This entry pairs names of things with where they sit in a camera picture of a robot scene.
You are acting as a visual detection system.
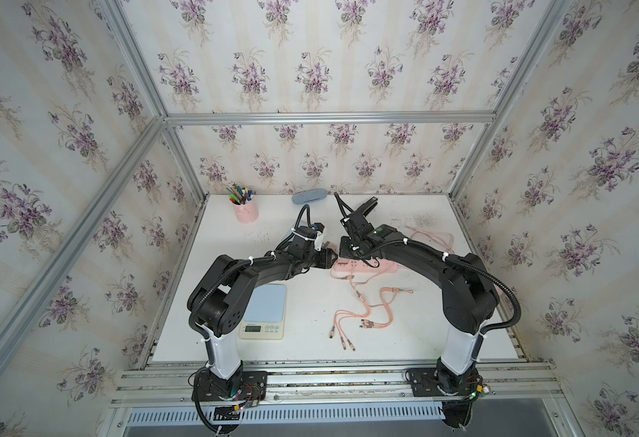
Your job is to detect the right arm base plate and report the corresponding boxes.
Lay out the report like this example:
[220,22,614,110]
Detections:
[405,364,490,398]

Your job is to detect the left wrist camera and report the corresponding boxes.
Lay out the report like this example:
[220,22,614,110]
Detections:
[310,222,325,251]

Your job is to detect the pink multi-head charging cable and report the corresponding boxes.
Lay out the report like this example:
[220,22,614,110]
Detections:
[340,272,414,331]

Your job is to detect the aluminium mounting rail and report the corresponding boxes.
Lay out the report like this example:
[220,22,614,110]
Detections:
[108,361,564,408]

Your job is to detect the coloured pens bunch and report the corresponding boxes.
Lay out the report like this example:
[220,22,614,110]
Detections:
[226,183,254,206]

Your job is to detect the pink power strip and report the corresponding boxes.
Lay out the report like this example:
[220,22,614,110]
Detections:
[330,258,399,278]

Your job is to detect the pink pen holder cup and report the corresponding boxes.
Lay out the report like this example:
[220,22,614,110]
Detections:
[234,200,259,224]

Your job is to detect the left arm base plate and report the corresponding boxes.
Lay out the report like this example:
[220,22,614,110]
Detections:
[191,368,268,402]

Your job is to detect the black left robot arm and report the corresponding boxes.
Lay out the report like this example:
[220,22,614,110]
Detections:
[187,204,338,384]

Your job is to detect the blue glasses case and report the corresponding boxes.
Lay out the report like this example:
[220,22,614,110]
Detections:
[291,189,327,206]

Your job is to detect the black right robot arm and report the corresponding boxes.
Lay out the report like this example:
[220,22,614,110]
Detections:
[334,194,522,377]

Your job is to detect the pink power strip cord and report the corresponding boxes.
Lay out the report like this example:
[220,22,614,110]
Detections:
[405,225,463,263]

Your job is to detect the near blue kitchen scale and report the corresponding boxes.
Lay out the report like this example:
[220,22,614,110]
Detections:
[239,283,287,340]

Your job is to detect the black stapler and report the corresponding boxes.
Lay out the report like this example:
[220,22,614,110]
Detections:
[359,197,378,216]

